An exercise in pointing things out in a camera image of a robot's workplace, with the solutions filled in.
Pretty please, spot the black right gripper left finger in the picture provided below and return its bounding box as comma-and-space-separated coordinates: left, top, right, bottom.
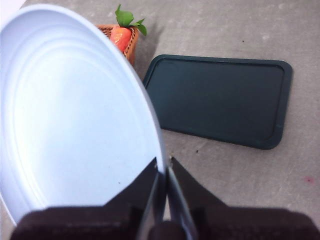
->
11, 157, 161, 240

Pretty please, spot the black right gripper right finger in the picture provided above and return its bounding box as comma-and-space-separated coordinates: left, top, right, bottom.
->
166, 156, 320, 240

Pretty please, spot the light blue round plate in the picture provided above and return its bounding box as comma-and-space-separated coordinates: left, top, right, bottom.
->
0, 4, 167, 227

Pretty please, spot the black rectangular tray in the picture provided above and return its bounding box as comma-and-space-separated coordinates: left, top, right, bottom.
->
142, 54, 293, 151

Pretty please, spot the brown wicker basket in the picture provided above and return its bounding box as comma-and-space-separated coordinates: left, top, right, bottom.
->
96, 24, 140, 66

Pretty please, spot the orange carrot with green leaves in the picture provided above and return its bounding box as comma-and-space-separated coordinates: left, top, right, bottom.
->
110, 4, 148, 51

